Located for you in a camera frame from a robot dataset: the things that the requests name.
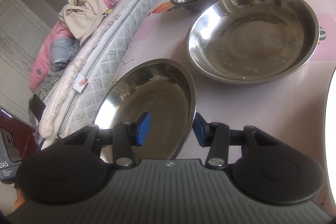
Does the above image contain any medium steel basin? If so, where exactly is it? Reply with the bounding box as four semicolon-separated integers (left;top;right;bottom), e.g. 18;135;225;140
93;59;197;160

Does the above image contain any large steel basin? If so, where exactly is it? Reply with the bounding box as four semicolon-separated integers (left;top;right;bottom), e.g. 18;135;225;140
185;0;320;85

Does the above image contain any person's left hand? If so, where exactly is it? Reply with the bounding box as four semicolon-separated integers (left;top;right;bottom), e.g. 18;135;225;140
11;183;26;213

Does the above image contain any quilted white mattress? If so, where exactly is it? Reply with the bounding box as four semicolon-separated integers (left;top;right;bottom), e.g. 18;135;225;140
38;0;156;139

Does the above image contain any pink patterned tablecloth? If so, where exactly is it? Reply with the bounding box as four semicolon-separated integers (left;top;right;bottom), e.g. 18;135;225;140
123;0;336;204

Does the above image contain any pink blanket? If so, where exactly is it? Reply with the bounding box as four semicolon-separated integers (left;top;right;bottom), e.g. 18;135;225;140
29;0;121;93

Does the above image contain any cream garment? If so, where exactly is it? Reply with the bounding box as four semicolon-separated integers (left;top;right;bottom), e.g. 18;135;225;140
58;0;108;43

